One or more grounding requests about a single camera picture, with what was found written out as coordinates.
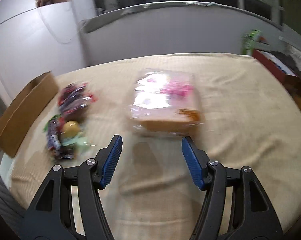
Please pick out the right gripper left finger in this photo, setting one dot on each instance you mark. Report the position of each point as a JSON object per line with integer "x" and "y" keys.
{"x": 50, "y": 214}

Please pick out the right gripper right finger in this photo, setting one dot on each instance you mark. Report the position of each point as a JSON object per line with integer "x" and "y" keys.
{"x": 252, "y": 214}

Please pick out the snickers chocolate bar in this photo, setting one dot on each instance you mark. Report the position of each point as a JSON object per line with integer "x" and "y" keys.
{"x": 52, "y": 136}

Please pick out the red snack packet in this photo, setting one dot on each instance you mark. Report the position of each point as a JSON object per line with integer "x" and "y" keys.
{"x": 74, "y": 102}

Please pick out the brown cardboard box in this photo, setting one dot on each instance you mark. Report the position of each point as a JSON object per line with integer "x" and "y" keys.
{"x": 24, "y": 110}

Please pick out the red storage box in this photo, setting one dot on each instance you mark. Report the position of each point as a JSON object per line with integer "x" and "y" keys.
{"x": 285, "y": 79}

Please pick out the wrapped bread loaf package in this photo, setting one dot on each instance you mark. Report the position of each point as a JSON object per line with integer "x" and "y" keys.
{"x": 164, "y": 102}

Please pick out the green snack bag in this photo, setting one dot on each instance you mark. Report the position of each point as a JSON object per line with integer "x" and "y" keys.
{"x": 249, "y": 41}

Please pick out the grey window sill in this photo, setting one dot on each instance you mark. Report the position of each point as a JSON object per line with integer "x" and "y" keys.
{"x": 182, "y": 9}

